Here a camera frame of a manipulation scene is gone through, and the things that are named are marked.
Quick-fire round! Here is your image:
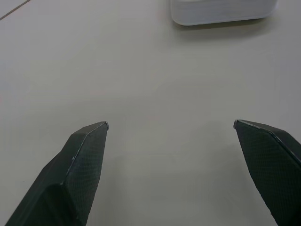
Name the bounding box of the white plastic container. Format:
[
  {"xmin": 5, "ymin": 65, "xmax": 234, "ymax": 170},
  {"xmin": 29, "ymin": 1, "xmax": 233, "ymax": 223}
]
[{"xmin": 169, "ymin": 0, "xmax": 279, "ymax": 26}]

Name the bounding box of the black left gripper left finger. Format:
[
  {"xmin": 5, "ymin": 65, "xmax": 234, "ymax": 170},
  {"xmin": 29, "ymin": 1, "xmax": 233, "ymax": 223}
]
[{"xmin": 4, "ymin": 121, "xmax": 110, "ymax": 226}]

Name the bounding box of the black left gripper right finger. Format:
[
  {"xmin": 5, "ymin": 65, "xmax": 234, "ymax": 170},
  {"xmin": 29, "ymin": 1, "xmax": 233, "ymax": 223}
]
[{"xmin": 233, "ymin": 119, "xmax": 301, "ymax": 226}]

